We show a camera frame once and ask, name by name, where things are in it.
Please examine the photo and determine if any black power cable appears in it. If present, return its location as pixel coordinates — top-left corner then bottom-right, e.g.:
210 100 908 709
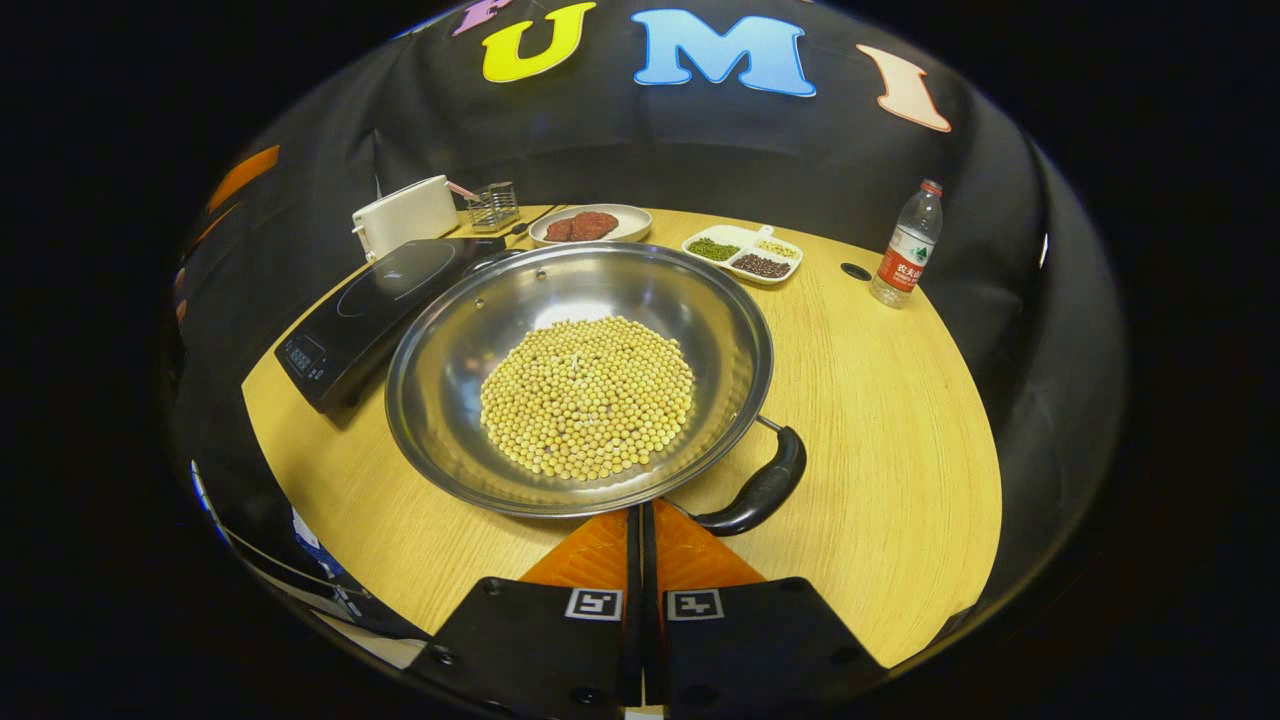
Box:
500 205 561 241

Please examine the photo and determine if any black induction cooktop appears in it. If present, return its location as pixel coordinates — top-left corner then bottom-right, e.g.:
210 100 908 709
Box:
275 236 507 413

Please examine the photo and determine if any large heap of soybeans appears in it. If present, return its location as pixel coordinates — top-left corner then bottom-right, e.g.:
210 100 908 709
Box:
480 316 696 482

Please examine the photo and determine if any white toaster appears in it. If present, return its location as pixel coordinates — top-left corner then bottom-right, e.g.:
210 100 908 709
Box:
352 175 461 263

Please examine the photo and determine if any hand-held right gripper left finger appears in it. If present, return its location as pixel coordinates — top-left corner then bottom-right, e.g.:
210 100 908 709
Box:
410 508 641 713

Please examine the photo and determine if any steel pot with black handles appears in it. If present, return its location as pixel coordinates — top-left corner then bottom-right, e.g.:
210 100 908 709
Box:
385 241 807 538

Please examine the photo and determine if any clear water bottle red label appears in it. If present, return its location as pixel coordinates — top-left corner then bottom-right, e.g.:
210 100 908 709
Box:
869 179 944 309

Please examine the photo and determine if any black backdrop cloth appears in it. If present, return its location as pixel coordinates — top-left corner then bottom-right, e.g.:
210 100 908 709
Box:
165 0 1126 641

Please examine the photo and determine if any white round plate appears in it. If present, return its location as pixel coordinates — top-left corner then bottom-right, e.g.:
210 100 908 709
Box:
529 204 653 247

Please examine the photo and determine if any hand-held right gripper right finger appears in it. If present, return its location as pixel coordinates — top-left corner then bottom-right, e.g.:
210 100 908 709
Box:
643 500 891 716

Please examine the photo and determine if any small wire basket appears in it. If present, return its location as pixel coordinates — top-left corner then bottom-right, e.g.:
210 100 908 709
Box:
467 182 521 233

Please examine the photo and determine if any white divided tray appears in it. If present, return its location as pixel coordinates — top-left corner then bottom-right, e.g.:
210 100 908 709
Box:
682 224 804 286

